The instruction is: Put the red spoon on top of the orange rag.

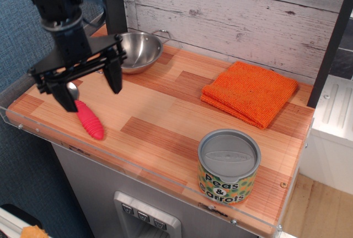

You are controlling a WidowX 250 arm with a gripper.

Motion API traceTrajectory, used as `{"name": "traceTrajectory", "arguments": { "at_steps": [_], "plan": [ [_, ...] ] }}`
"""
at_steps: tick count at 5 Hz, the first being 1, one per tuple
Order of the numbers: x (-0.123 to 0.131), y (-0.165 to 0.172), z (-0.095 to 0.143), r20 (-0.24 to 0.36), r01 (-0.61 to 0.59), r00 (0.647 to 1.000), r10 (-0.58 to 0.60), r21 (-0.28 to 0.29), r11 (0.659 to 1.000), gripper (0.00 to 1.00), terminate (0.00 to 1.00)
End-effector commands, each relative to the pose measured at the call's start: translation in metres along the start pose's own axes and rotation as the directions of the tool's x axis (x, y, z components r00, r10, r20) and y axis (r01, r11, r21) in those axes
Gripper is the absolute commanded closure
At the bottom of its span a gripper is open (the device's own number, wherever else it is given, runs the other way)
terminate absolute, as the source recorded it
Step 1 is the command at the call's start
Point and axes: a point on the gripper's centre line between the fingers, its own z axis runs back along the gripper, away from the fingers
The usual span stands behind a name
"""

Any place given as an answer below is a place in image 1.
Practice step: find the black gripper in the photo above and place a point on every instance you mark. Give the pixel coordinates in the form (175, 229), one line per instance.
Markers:
(75, 55)

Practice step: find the peas and carrots can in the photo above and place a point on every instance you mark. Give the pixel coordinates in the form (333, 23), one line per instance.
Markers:
(228, 160)

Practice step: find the steel bowl with handles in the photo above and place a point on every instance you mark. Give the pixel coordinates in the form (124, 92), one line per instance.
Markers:
(142, 50)

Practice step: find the orange object bottom corner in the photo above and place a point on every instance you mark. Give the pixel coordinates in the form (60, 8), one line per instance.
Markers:
(33, 232)

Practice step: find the dark vertical post left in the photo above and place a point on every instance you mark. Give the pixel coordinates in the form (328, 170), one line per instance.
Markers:
(116, 17)

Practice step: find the dark vertical post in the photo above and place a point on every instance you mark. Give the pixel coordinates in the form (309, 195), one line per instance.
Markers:
(116, 17)
(333, 45)

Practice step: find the white toy sink unit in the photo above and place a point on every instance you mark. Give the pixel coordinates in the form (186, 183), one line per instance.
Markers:
(327, 155)

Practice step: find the red handled metal spoon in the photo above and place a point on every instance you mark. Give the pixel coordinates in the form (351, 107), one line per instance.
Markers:
(90, 122)

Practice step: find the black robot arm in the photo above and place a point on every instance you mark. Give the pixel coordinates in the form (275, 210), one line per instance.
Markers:
(54, 13)

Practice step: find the dark vertical post right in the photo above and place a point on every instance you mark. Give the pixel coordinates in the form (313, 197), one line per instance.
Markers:
(333, 45)

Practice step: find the grey toy fridge cabinet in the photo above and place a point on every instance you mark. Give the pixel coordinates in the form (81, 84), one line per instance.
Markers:
(94, 185)

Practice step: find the clear acrylic edge guard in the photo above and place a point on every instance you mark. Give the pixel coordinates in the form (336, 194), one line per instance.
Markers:
(153, 128)

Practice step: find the orange folded rag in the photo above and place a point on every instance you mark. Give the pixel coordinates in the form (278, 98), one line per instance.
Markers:
(250, 93)

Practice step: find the silver ice dispenser panel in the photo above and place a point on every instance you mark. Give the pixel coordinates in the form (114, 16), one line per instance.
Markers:
(139, 219)

